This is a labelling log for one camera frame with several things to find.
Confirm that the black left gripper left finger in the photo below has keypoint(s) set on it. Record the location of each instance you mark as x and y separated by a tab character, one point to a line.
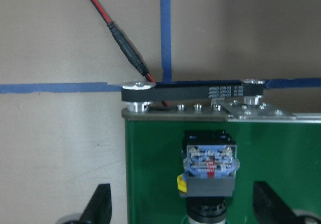
99	208

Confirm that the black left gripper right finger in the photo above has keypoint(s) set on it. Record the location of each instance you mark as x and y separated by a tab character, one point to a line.
268	207

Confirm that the green conveyor belt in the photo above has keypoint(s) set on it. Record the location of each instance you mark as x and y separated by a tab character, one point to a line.
273	145

